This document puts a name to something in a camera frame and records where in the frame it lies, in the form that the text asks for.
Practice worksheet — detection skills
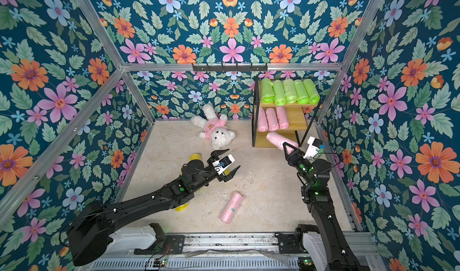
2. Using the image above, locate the green trash bag roll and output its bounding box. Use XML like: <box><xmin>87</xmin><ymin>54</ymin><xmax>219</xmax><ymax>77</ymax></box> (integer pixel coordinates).
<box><xmin>273</xmin><ymin>80</ymin><xmax>287</xmax><ymax>107</ymax></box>
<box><xmin>303</xmin><ymin>78</ymin><xmax>320</xmax><ymax>105</ymax></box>
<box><xmin>294</xmin><ymin>79</ymin><xmax>310</xmax><ymax>105</ymax></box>
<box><xmin>283</xmin><ymin>79</ymin><xmax>298</xmax><ymax>104</ymax></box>
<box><xmin>261</xmin><ymin>78</ymin><xmax>275</xmax><ymax>103</ymax></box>

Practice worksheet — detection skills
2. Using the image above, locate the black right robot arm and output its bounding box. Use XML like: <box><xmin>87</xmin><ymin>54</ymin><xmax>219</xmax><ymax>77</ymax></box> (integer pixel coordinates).
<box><xmin>282</xmin><ymin>142</ymin><xmax>366</xmax><ymax>271</ymax></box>

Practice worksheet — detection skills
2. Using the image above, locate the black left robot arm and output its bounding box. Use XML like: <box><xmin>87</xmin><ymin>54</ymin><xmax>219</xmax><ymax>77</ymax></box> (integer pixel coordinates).
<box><xmin>67</xmin><ymin>150</ymin><xmax>237</xmax><ymax>267</ymax></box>

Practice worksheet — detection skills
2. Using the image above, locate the yellow trash bag roll large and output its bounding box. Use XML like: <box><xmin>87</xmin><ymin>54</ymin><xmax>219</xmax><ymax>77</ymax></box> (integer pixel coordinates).
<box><xmin>175</xmin><ymin>203</ymin><xmax>188</xmax><ymax>212</ymax></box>

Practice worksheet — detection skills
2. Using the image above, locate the white plush bunny pink shirt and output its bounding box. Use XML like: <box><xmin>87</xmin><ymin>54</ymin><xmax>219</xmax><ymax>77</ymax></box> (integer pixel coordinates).
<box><xmin>191</xmin><ymin>103</ymin><xmax>236</xmax><ymax>150</ymax></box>

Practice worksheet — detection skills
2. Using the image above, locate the green circuit board right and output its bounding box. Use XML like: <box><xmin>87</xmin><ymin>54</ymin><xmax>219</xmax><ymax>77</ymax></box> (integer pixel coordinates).
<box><xmin>298</xmin><ymin>257</ymin><xmax>316</xmax><ymax>271</ymax></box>

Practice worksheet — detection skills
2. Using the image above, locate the green circuit board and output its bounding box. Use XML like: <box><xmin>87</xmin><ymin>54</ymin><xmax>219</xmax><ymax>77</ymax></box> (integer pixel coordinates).
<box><xmin>298</xmin><ymin>257</ymin><xmax>316</xmax><ymax>271</ymax></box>
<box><xmin>152</xmin><ymin>259</ymin><xmax>167</xmax><ymax>268</ymax></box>

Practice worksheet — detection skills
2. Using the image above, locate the green circuit board left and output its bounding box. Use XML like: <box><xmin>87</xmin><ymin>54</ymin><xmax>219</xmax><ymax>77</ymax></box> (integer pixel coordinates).
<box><xmin>152</xmin><ymin>259</ymin><xmax>167</xmax><ymax>268</ymax></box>

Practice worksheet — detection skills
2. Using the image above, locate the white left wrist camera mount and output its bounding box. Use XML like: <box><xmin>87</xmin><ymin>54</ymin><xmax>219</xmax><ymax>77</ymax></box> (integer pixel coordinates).
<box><xmin>212</xmin><ymin>154</ymin><xmax>235</xmax><ymax>175</ymax></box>

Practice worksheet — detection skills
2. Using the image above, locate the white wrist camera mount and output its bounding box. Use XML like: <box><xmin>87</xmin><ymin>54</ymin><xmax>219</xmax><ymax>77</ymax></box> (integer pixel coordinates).
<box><xmin>303</xmin><ymin>136</ymin><xmax>324</xmax><ymax>160</ymax></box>
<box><xmin>212</xmin><ymin>154</ymin><xmax>235</xmax><ymax>175</ymax></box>

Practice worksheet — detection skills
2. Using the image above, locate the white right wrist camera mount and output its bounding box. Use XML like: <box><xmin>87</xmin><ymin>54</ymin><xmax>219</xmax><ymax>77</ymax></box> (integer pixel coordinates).
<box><xmin>303</xmin><ymin>136</ymin><xmax>324</xmax><ymax>160</ymax></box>

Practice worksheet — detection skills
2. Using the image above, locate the wooden shelf black metal frame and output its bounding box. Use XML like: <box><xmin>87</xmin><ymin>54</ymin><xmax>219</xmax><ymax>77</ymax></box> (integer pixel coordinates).
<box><xmin>251</xmin><ymin>80</ymin><xmax>321</xmax><ymax>148</ymax></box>

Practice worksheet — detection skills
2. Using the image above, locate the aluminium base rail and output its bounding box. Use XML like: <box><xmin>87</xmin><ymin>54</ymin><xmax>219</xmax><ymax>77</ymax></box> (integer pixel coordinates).
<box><xmin>73</xmin><ymin>231</ymin><xmax>387</xmax><ymax>271</ymax></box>

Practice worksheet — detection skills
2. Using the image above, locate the black hook rail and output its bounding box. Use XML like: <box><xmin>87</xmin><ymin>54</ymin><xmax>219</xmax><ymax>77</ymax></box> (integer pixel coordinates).
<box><xmin>192</xmin><ymin>63</ymin><xmax>268</xmax><ymax>72</ymax></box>

